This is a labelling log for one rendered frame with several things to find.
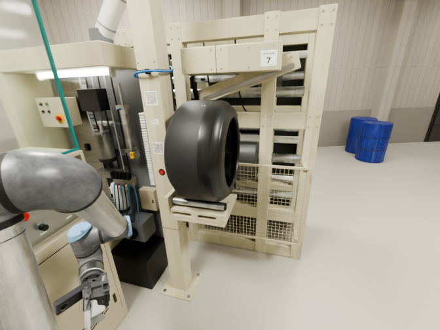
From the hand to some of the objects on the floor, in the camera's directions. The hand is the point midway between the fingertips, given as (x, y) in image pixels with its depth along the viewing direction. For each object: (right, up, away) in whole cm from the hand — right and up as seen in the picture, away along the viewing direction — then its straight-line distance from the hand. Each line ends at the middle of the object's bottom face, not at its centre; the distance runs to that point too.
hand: (86, 328), depth 64 cm
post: (+9, -50, +112) cm, 123 cm away
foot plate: (+9, -50, +112) cm, 123 cm away
